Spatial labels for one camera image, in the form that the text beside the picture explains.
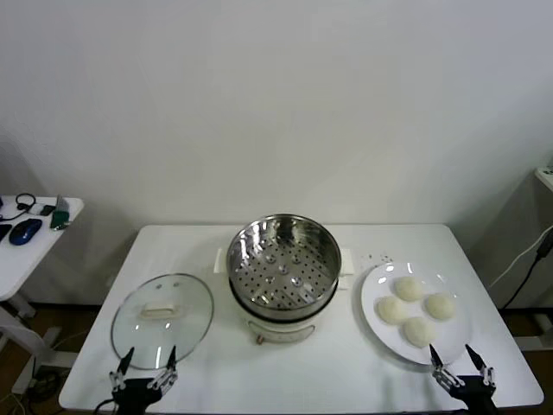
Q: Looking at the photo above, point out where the white shelf corner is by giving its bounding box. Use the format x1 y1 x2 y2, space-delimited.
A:
534 163 553 191

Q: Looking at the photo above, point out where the blue computer mouse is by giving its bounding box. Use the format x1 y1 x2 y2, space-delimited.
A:
9 218 43 246

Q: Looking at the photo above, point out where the green and grey tool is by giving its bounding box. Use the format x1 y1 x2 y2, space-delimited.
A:
48 195 72 232

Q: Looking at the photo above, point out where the white oval plate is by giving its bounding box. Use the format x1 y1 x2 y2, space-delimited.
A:
360 261 475 367

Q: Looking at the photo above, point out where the black power cable with plug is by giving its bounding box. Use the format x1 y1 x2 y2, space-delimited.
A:
500 228 553 309

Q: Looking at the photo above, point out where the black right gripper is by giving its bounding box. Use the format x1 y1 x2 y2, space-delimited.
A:
429 343 498 415

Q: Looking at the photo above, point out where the black looped cable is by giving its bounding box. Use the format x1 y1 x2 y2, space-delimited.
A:
0 193 36 220

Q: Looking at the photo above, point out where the black floor cable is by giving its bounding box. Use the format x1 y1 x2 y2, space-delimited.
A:
32 358 64 397

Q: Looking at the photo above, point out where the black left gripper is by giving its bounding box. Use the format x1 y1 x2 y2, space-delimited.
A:
108 344 180 415

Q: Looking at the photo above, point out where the white side table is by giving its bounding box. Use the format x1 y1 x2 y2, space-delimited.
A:
0 196 85 390

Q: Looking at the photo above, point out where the white furniture foot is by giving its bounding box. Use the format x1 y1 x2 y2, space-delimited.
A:
503 310 553 352

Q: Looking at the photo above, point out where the white wall cable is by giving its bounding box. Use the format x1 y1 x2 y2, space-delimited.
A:
487 227 553 289

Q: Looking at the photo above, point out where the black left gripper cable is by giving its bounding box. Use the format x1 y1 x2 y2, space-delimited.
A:
93 397 120 415

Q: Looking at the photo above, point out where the stainless steel steamer basket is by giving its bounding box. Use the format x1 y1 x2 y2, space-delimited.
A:
214 213 356 321

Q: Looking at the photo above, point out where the round glass pot lid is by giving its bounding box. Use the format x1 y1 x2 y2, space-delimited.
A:
111 272 216 371

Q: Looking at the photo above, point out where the white steamed baozi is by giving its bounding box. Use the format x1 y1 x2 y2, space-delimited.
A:
423 292 456 322
393 277 426 303
377 296 410 323
403 316 436 348

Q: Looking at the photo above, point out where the white electric cooker pot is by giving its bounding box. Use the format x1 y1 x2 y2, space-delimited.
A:
228 278 349 347

